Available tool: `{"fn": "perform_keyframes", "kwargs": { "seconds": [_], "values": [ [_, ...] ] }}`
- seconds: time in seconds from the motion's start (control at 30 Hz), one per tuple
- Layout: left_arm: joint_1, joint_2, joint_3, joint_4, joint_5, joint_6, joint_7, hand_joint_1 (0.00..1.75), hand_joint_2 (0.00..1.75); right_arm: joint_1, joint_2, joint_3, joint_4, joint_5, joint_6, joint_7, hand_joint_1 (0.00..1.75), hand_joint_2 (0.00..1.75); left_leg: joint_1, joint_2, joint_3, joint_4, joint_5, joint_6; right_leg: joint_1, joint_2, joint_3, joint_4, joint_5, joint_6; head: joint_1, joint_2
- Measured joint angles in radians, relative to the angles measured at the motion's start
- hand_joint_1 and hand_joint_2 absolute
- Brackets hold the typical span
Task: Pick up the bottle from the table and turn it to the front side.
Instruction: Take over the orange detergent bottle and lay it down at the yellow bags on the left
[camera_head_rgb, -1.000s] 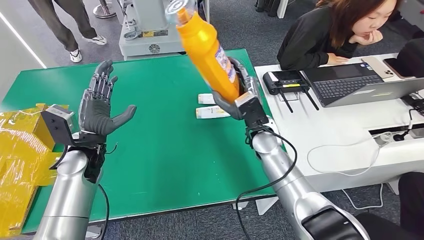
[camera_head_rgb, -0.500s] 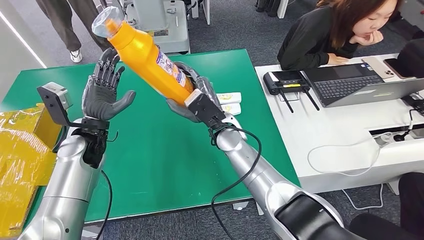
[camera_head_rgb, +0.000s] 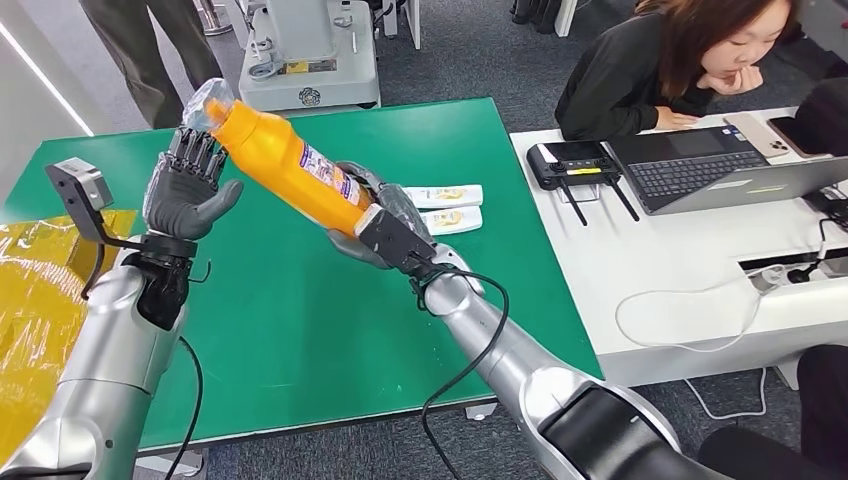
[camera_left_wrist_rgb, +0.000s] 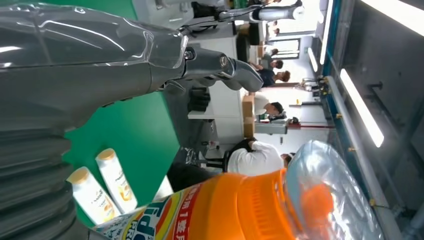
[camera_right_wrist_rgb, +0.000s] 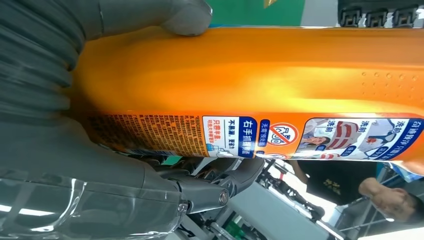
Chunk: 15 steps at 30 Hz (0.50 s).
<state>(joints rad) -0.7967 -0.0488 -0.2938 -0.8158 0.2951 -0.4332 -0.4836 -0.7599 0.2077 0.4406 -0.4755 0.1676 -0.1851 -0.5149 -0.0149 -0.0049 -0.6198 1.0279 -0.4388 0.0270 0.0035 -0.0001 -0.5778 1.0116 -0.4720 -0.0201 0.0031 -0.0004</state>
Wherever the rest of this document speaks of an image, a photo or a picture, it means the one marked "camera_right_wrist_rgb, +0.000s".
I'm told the white robot stand machine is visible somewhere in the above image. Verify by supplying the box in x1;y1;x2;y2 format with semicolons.
178;157;347;240

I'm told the standing person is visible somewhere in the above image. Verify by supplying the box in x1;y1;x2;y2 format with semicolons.
289;160;424;227

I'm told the black slotted object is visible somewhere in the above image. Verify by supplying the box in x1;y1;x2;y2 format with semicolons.
337;0;424;29

